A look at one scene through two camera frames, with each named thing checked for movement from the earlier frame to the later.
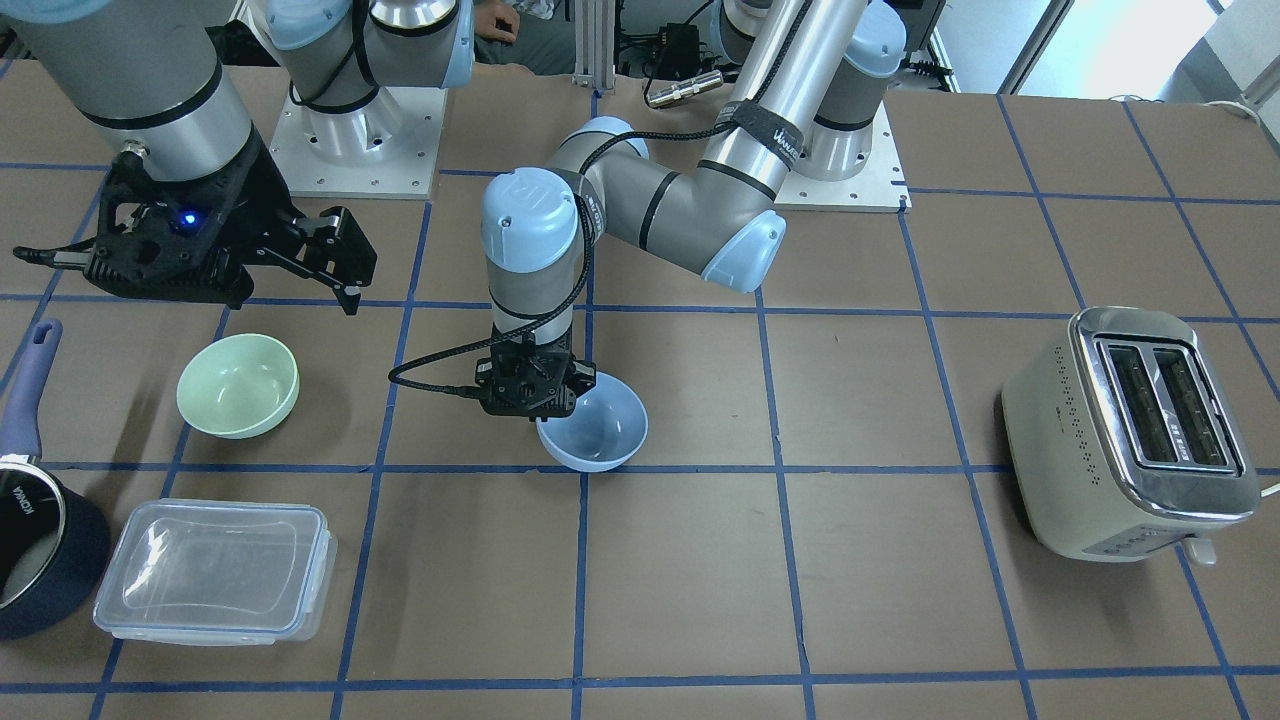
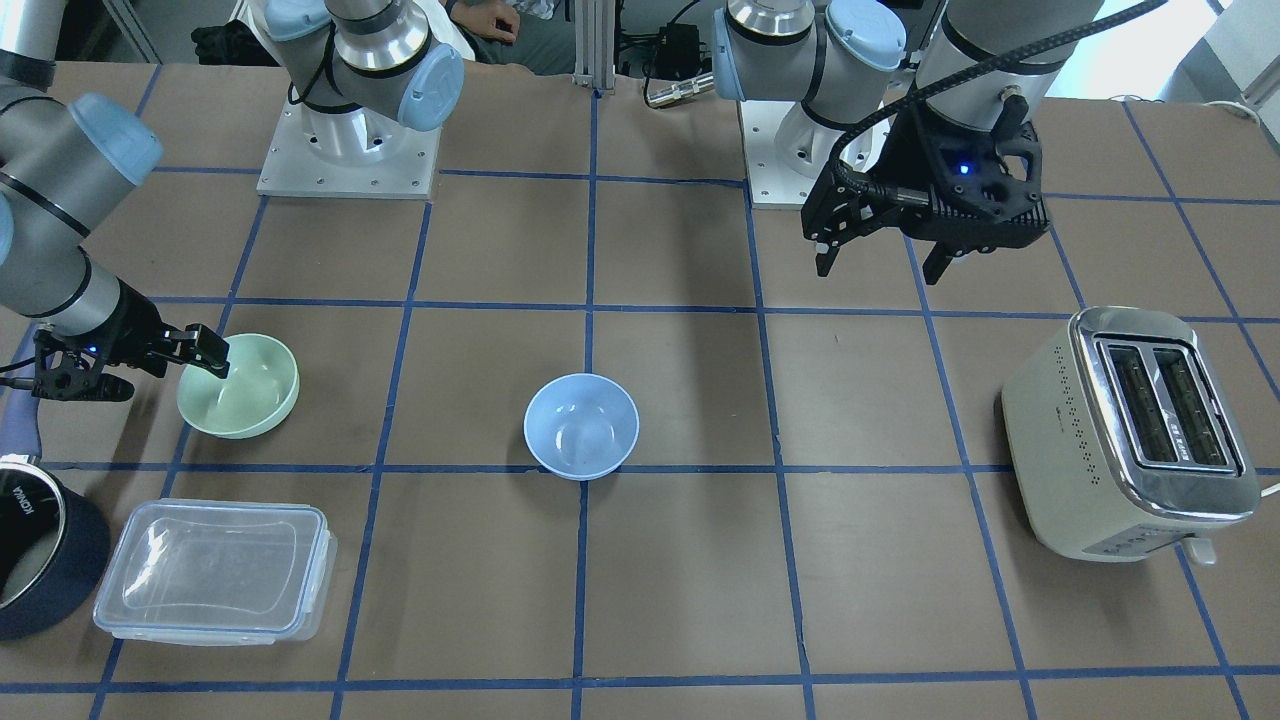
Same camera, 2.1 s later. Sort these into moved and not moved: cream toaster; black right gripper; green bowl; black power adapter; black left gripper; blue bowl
Moved: black right gripper; black left gripper
Not moved: blue bowl; black power adapter; green bowl; cream toaster
